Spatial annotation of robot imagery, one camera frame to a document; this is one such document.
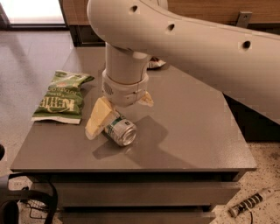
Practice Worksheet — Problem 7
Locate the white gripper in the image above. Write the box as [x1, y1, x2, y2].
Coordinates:
[85, 71, 154, 140]

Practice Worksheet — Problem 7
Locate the silver green 7up can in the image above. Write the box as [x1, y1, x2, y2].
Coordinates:
[104, 112, 137, 146]

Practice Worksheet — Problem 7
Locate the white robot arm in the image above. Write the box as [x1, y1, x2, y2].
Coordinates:
[87, 0, 280, 123]

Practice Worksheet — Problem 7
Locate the brown snack bag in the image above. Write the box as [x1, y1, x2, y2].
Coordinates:
[148, 57, 166, 69]

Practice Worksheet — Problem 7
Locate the green chip bag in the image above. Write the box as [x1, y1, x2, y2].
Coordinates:
[31, 70, 94, 124]

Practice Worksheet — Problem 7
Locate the grey drawer cabinet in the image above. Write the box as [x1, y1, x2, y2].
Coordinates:
[10, 46, 258, 224]

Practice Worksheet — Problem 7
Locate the white power strip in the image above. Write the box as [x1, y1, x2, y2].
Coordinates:
[228, 188, 275, 218]

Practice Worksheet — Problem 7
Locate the right metal bracket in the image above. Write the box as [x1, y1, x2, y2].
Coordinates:
[235, 11, 252, 28]

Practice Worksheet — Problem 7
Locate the wooden wall panel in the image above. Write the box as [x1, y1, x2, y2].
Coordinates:
[59, 0, 280, 25]

